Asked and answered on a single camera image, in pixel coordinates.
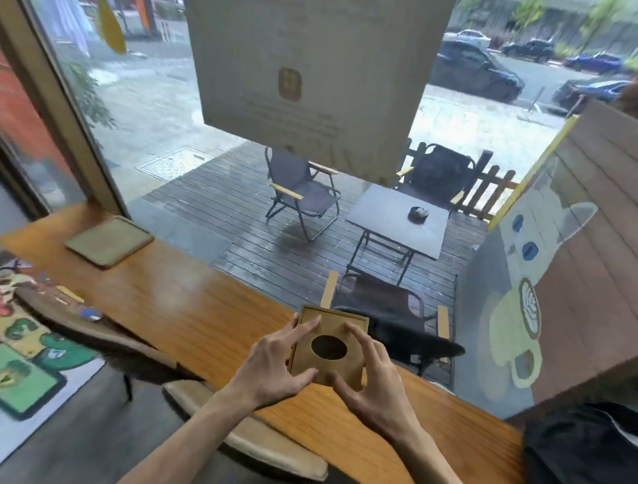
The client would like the person's left hand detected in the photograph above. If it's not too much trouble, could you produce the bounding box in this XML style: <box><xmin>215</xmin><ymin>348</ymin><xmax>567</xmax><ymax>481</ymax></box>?
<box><xmin>225</xmin><ymin>315</ymin><xmax>323</xmax><ymax>413</ymax></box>

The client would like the person's right hand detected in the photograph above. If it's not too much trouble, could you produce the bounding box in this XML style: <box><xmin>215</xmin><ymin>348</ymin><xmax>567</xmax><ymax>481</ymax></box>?
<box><xmin>332</xmin><ymin>322</ymin><xmax>425</xmax><ymax>442</ymax></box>

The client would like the wooden tissue box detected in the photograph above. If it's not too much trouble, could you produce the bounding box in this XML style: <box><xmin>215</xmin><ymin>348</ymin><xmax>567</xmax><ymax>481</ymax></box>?
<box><xmin>287</xmin><ymin>305</ymin><xmax>371</xmax><ymax>393</ymax></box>

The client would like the person's left forearm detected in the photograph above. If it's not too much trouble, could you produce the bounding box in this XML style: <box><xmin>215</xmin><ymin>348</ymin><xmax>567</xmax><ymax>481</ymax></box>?
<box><xmin>118</xmin><ymin>389</ymin><xmax>256</xmax><ymax>484</ymax></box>

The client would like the person's right forearm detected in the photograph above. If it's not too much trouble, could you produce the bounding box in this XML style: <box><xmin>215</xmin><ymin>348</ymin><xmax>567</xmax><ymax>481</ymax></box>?
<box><xmin>386</xmin><ymin>423</ymin><xmax>465</xmax><ymax>484</ymax></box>

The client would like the folding chair with wooden armrests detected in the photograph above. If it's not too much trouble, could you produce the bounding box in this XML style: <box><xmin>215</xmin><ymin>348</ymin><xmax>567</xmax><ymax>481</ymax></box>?
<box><xmin>321</xmin><ymin>269</ymin><xmax>467</xmax><ymax>378</ymax></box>
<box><xmin>396</xmin><ymin>144</ymin><xmax>477</xmax><ymax>216</ymax></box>
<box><xmin>264</xmin><ymin>146</ymin><xmax>343</xmax><ymax>243</ymax></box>

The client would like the beige cushioned stool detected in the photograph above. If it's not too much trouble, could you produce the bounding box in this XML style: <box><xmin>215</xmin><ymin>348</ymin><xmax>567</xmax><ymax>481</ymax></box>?
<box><xmin>163</xmin><ymin>380</ymin><xmax>330</xmax><ymax>483</ymax></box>

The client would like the dark outdoor folding table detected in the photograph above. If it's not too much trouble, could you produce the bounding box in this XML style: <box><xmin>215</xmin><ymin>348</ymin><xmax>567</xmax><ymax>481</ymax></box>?
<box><xmin>345</xmin><ymin>184</ymin><xmax>450</xmax><ymax>286</ymax></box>

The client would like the cat with cup window decal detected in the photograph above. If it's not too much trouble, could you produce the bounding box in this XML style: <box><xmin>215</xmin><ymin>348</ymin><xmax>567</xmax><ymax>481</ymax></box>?
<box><xmin>469</xmin><ymin>150</ymin><xmax>599</xmax><ymax>416</ymax></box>

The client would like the wooden picket fence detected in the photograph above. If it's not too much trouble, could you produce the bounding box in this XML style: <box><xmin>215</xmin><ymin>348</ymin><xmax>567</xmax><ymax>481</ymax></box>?
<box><xmin>401</xmin><ymin>139</ymin><xmax>519</xmax><ymax>221</ymax></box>

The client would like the brown cushioned stool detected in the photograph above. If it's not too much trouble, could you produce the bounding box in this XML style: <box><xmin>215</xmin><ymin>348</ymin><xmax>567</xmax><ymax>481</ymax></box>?
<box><xmin>14</xmin><ymin>286</ymin><xmax>178</xmax><ymax>402</ymax></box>

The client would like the black garment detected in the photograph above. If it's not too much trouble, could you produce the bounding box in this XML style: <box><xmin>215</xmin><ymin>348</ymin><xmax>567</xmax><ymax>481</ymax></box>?
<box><xmin>522</xmin><ymin>402</ymin><xmax>638</xmax><ymax>484</ymax></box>

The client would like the tan square pad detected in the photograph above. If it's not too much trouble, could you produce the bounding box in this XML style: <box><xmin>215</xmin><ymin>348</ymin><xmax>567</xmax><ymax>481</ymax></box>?
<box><xmin>65</xmin><ymin>216</ymin><xmax>155</xmax><ymax>269</ymax></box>

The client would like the square manhole cover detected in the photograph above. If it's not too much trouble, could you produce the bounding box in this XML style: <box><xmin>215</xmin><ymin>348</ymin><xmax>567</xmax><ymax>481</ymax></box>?
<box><xmin>136</xmin><ymin>147</ymin><xmax>215</xmax><ymax>183</ymax></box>

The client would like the colourful cartoon rug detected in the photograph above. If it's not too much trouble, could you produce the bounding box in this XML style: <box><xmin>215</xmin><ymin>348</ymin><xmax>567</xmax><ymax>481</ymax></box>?
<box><xmin>0</xmin><ymin>253</ymin><xmax>106</xmax><ymax>462</ymax></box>

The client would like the beige window poster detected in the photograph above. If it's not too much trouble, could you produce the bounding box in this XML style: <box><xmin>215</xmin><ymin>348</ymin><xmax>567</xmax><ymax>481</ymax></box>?
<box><xmin>184</xmin><ymin>0</ymin><xmax>457</xmax><ymax>188</ymax></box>

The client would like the dark sedan car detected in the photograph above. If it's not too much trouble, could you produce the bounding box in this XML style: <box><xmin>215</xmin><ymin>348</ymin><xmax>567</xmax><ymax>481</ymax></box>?
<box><xmin>430</xmin><ymin>40</ymin><xmax>525</xmax><ymax>103</ymax></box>

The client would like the white car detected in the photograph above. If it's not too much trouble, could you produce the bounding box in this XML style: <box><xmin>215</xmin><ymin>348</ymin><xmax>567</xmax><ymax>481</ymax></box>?
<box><xmin>444</xmin><ymin>29</ymin><xmax>492</xmax><ymax>49</ymax></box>

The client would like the blue car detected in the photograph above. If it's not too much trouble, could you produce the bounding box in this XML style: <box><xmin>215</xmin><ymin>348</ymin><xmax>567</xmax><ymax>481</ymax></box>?
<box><xmin>563</xmin><ymin>51</ymin><xmax>625</xmax><ymax>75</ymax></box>
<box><xmin>551</xmin><ymin>78</ymin><xmax>635</xmax><ymax>116</ymax></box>

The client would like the black car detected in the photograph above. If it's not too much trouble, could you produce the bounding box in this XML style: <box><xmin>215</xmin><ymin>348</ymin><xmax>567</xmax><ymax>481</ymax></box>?
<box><xmin>501</xmin><ymin>39</ymin><xmax>555</xmax><ymax>63</ymax></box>

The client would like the green leafy plant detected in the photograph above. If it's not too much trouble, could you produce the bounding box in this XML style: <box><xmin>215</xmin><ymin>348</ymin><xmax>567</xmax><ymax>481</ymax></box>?
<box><xmin>61</xmin><ymin>60</ymin><xmax>116</xmax><ymax>131</ymax></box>

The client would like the yellow oval window sticker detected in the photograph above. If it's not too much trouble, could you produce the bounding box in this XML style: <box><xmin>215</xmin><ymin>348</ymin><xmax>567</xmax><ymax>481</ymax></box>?
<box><xmin>97</xmin><ymin>0</ymin><xmax>128</xmax><ymax>56</ymax></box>

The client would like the tan window frame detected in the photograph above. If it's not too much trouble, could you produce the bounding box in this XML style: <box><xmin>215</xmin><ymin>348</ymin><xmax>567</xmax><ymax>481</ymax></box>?
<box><xmin>0</xmin><ymin>0</ymin><xmax>129</xmax><ymax>218</ymax></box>

